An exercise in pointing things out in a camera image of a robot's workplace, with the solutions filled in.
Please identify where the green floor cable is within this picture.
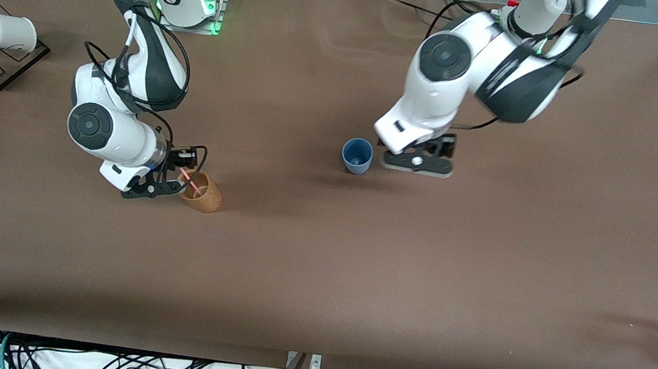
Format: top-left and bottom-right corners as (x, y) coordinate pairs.
(0, 332), (14, 369)

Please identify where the pink chopstick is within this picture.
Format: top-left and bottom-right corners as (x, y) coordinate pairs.
(177, 168), (201, 194)

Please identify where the black floor cable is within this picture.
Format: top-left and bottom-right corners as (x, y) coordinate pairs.
(92, 348), (168, 369)

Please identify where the short black table cable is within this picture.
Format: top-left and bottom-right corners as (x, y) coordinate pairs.
(442, 0), (480, 16)

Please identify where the long black table cable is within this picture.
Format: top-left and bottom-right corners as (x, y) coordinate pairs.
(378, 0), (447, 17)

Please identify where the small metal table bracket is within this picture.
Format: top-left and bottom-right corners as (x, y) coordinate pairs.
(285, 351), (323, 369)

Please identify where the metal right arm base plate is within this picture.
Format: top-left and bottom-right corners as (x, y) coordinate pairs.
(156, 0), (227, 37)

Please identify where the blue cup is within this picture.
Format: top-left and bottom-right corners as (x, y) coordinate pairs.
(339, 137), (376, 177)

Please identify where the brown wooden cup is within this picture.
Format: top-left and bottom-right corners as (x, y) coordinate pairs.
(175, 168), (225, 215)

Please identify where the white cup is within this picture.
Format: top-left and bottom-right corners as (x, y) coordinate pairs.
(0, 13), (40, 53)

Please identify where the black cup rack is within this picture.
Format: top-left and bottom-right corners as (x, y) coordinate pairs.
(0, 0), (56, 106)

